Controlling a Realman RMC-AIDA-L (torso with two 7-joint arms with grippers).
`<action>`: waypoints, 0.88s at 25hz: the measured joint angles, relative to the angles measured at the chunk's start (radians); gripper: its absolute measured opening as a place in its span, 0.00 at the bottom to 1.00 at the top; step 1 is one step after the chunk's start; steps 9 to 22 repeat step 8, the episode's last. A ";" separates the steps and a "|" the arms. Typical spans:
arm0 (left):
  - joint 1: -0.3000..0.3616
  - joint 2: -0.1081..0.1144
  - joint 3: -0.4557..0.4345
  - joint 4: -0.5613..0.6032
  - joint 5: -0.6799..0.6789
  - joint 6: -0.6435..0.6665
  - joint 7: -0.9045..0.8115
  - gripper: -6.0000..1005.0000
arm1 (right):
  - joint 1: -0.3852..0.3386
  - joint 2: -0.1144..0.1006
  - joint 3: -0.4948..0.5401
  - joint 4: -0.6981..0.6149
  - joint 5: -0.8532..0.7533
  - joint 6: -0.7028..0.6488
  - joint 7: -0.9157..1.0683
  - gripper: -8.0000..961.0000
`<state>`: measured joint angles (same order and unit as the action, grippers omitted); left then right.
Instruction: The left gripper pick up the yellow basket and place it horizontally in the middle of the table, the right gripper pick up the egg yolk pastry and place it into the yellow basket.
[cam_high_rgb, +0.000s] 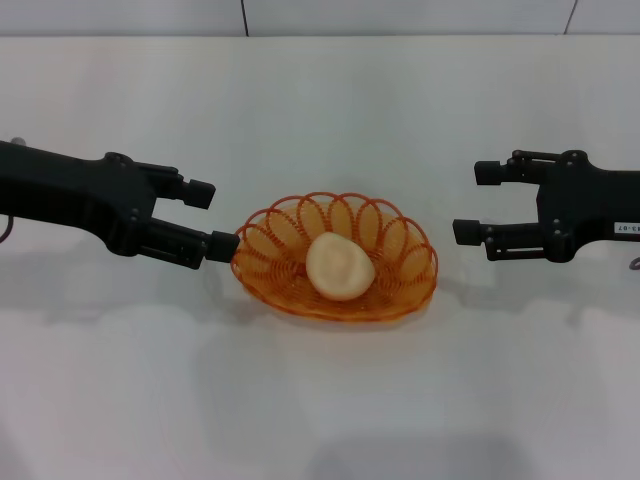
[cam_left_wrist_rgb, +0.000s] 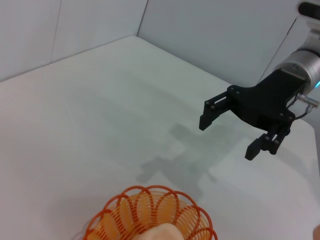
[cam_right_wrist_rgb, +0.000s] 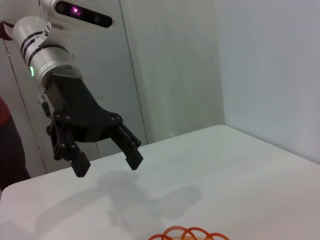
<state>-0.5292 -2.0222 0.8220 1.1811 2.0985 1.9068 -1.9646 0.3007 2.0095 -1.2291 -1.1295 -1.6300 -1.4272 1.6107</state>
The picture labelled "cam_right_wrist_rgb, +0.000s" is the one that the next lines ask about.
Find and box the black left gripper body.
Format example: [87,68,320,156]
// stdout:
[43,73,125,144]

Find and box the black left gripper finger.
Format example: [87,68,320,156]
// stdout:
[45,114,92,179]
[109,122,144,172]

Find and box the orange plastic wire basket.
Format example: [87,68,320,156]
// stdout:
[148,226,230,240]

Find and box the silver left arm cable connector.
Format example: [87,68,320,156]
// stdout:
[36,86,55,120]

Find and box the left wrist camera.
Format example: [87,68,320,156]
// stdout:
[38,0,116,32]

